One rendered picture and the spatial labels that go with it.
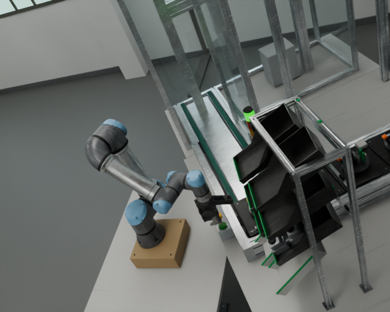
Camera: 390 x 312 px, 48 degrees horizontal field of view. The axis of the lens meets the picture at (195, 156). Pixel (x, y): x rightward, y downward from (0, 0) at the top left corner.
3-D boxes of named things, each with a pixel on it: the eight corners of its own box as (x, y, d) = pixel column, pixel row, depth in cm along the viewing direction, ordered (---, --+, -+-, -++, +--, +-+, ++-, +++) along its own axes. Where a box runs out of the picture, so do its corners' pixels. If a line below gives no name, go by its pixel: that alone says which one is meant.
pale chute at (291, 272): (285, 296, 174) (276, 294, 172) (277, 268, 184) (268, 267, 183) (327, 253, 159) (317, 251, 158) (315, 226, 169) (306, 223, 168)
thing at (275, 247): (277, 256, 165) (265, 249, 161) (273, 247, 168) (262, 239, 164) (294, 244, 161) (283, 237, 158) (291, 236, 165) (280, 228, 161)
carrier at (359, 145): (346, 193, 205) (343, 175, 197) (320, 164, 224) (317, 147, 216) (392, 171, 205) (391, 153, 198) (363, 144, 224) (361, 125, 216)
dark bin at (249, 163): (243, 184, 153) (229, 174, 149) (236, 161, 163) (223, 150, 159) (307, 136, 143) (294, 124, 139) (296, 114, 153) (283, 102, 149)
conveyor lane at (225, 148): (255, 249, 210) (251, 237, 204) (205, 152, 275) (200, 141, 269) (309, 224, 210) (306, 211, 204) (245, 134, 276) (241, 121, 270)
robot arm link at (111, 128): (143, 214, 227) (83, 136, 199) (158, 193, 236) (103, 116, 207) (160, 216, 220) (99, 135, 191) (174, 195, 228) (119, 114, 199)
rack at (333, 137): (327, 311, 177) (290, 178, 127) (287, 246, 206) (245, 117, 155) (372, 289, 177) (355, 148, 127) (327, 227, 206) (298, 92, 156)
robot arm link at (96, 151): (73, 149, 187) (169, 209, 184) (89, 132, 194) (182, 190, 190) (73, 162, 197) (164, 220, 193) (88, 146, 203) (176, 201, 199)
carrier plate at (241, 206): (251, 238, 204) (250, 236, 203) (233, 205, 223) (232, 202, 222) (297, 216, 205) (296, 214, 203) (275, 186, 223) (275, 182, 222)
